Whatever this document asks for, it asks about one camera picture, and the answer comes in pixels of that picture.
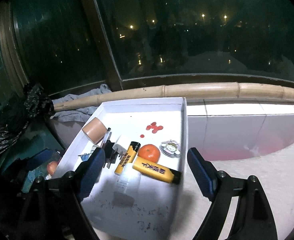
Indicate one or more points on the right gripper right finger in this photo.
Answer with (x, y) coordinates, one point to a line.
(253, 217)

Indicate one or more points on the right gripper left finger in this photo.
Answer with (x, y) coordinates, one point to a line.
(69, 190)

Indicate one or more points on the white charger plug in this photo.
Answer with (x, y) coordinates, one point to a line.
(120, 146)

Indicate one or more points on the black gel pen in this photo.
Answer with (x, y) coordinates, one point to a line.
(106, 138)

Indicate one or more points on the yellow black lighter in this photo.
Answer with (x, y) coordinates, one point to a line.
(156, 171)

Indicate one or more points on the orange tangerine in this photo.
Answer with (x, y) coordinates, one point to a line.
(149, 152)

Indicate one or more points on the cartoon printed mat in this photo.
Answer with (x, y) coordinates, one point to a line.
(21, 174)

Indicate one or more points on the blue binder clip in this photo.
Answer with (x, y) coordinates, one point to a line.
(85, 156)

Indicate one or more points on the black charger plug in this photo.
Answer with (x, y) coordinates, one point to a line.
(110, 154)

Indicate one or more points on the tan tape roll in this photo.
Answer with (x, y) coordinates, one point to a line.
(95, 130)

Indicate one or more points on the yellow lighter in tray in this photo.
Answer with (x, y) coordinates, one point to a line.
(127, 157)

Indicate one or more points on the grey cloth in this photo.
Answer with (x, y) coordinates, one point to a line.
(77, 112)

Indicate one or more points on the dark patterned fabric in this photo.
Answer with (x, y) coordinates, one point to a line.
(20, 112)

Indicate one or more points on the white cardboard tray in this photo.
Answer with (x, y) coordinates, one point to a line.
(137, 196)

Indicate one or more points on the bamboo pole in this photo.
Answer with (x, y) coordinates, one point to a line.
(210, 91)

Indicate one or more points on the cartoon acrylic keychain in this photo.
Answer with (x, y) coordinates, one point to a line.
(170, 149)

